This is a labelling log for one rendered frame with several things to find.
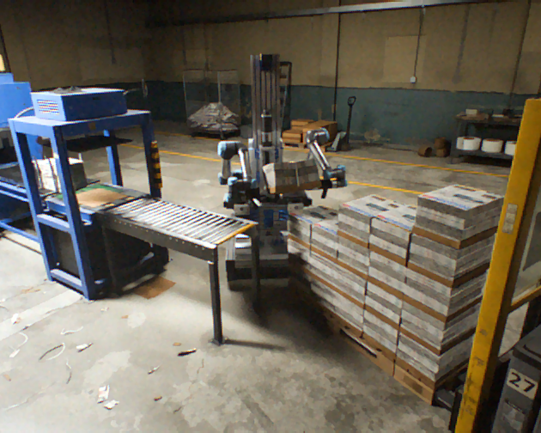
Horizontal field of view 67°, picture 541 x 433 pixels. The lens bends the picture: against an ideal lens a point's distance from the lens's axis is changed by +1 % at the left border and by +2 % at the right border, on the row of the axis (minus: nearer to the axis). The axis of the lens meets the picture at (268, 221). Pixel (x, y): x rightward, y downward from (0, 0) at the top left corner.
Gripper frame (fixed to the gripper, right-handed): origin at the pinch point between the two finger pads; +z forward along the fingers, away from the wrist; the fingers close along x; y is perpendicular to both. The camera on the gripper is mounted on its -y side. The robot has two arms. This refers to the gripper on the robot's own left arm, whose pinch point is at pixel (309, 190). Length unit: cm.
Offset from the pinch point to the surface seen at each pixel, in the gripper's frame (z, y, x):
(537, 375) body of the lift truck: -13, -98, 178
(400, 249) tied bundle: -6, -46, 104
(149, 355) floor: 144, -105, -1
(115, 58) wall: 117, 463, -914
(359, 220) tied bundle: 2, -26, 76
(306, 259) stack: 16, -55, 11
